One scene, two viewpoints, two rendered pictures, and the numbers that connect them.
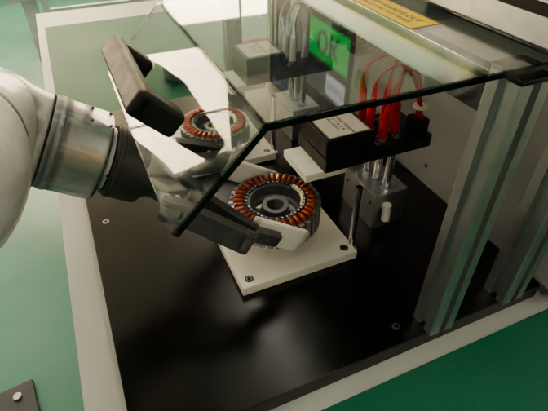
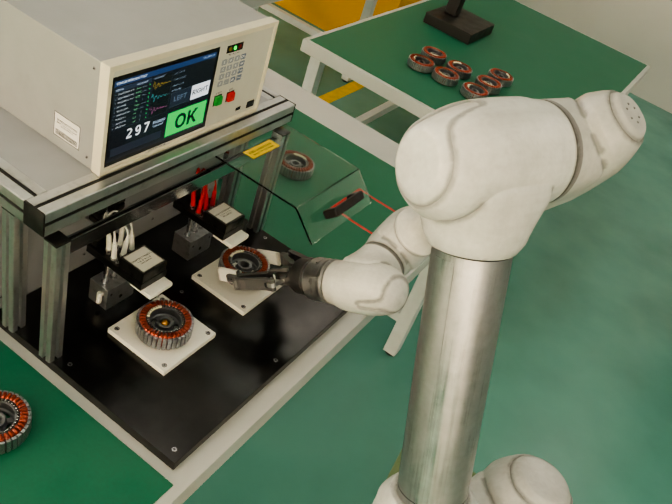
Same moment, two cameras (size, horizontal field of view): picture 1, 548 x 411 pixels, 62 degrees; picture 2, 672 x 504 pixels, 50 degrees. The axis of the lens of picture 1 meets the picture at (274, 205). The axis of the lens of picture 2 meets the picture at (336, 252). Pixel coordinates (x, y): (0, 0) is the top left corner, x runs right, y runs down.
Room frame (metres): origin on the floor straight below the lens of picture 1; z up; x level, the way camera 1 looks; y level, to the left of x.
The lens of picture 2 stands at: (1.17, 0.97, 1.85)
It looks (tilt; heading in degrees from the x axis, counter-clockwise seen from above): 37 degrees down; 224
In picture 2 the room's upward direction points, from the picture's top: 21 degrees clockwise
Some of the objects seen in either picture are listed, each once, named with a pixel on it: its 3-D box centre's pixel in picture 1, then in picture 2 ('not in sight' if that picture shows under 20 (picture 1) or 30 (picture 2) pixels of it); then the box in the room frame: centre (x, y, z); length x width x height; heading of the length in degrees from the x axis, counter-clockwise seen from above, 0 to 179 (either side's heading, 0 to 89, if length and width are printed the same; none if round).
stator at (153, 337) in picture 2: not in sight; (164, 324); (0.66, 0.09, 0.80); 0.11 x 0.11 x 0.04
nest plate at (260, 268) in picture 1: (276, 233); (238, 280); (0.43, 0.00, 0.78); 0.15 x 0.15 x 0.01; 24
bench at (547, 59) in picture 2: not in sight; (473, 122); (-1.55, -1.10, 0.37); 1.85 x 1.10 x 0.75; 24
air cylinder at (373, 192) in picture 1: (373, 192); (192, 239); (0.49, -0.14, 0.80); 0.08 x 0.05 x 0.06; 24
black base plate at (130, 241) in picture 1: (253, 188); (196, 306); (0.55, 0.03, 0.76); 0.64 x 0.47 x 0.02; 24
